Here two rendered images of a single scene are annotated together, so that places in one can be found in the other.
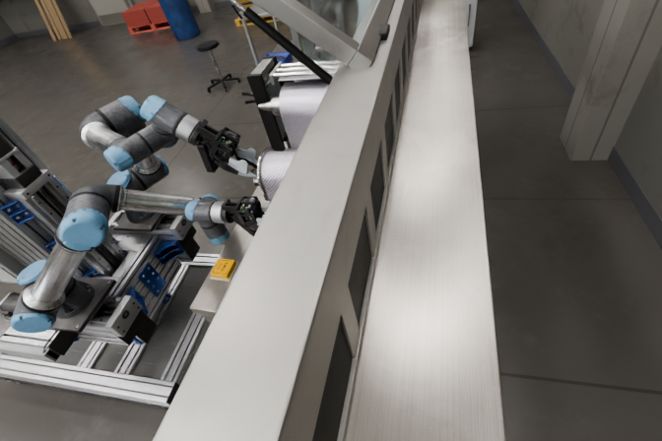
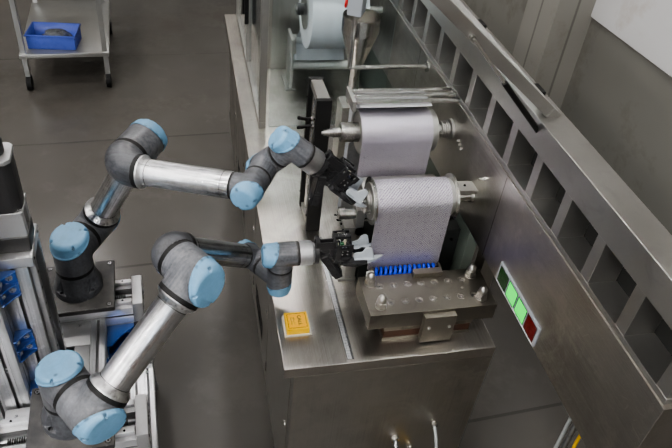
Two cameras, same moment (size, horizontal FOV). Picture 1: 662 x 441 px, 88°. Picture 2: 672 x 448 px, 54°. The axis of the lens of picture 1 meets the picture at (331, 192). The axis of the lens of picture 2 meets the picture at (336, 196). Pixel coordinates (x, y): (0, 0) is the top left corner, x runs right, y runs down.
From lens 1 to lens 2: 137 cm
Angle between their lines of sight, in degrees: 30
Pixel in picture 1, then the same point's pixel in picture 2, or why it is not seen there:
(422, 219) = not seen: hidden behind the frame
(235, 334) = (648, 236)
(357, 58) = (553, 112)
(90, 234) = (215, 286)
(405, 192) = not seen: hidden behind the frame
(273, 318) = (654, 230)
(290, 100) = (374, 128)
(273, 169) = (391, 197)
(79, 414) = not seen: outside the picture
